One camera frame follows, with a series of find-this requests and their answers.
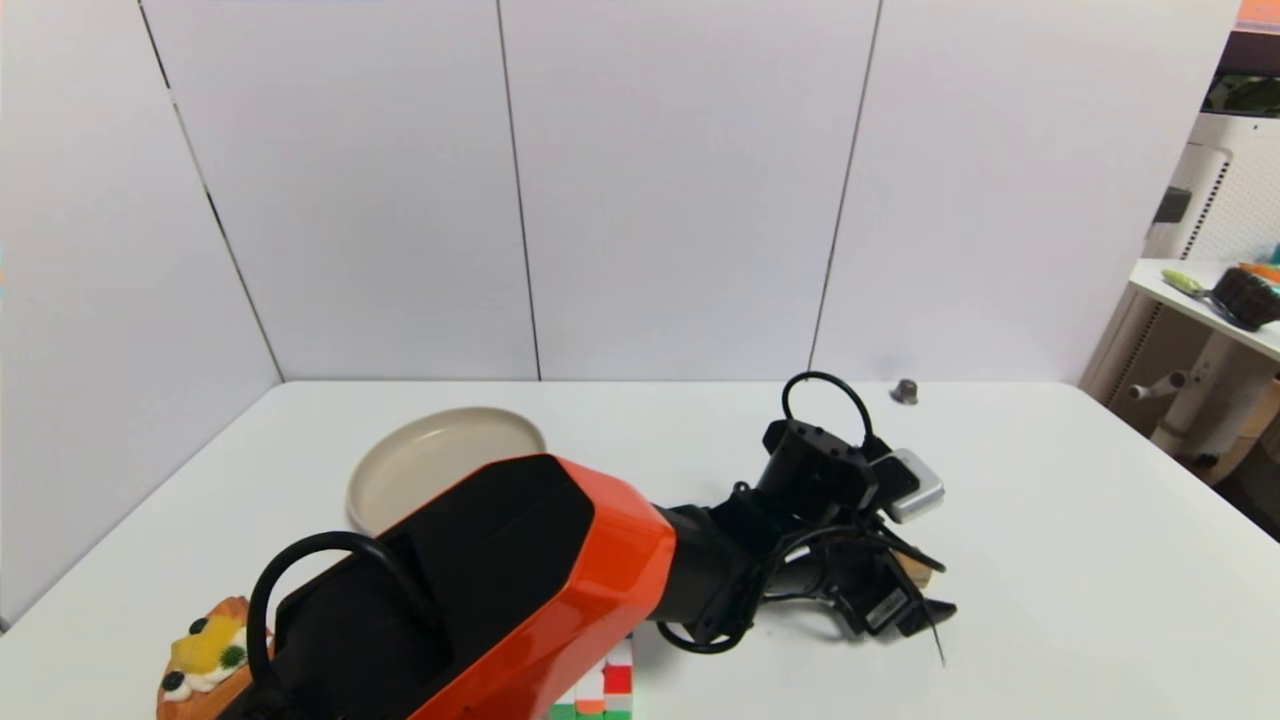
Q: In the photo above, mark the white side desk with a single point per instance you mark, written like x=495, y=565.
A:
x=1195, y=360

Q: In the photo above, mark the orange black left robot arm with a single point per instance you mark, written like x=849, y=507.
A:
x=560, y=560

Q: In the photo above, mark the white perforated panel cabinet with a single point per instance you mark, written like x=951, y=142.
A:
x=1225, y=190

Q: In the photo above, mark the colourful puzzle cube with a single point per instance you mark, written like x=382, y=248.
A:
x=605, y=690

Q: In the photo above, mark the silver grey wrist camera box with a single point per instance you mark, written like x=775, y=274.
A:
x=912, y=486

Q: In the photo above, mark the dark bristle brush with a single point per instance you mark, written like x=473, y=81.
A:
x=1245, y=298

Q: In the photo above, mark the small wooden block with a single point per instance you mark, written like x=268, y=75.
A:
x=915, y=574

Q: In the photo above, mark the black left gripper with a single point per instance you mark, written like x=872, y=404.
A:
x=886, y=609

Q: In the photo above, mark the orange toy food with toppings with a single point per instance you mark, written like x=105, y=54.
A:
x=205, y=655

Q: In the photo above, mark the beige brown round plate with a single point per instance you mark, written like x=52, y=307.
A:
x=430, y=460

